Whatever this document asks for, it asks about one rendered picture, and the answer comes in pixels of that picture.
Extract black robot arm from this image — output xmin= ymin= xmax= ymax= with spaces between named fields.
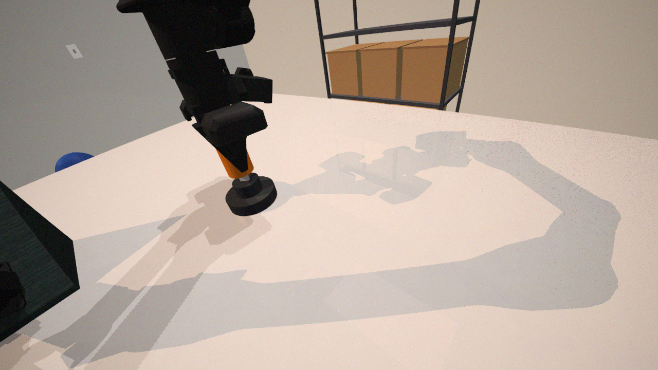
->
xmin=0 ymin=0 xmax=272 ymax=319

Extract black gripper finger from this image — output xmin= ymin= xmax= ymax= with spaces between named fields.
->
xmin=192 ymin=122 xmax=206 ymax=138
xmin=205 ymin=136 xmax=248 ymax=172

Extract orange knob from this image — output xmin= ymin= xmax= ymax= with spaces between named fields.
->
xmin=215 ymin=148 xmax=254 ymax=179

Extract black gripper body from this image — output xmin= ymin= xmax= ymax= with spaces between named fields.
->
xmin=166 ymin=50 xmax=268 ymax=147

